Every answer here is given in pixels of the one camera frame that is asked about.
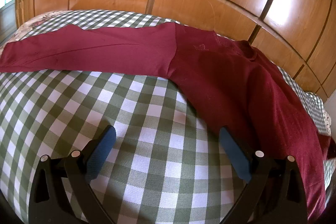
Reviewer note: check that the green white checkered bedsheet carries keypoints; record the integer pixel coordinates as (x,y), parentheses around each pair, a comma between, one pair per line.
(167,165)

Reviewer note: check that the maroon long-sleeve shirt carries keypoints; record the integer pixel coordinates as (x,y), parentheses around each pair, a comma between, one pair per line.
(230,84)

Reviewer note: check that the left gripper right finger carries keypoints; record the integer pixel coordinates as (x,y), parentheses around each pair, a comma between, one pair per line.
(274,191)

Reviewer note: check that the floral pillow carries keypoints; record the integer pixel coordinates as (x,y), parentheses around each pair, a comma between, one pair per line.
(28,26)

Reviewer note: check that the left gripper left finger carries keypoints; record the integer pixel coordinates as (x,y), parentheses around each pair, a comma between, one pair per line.
(48,200)

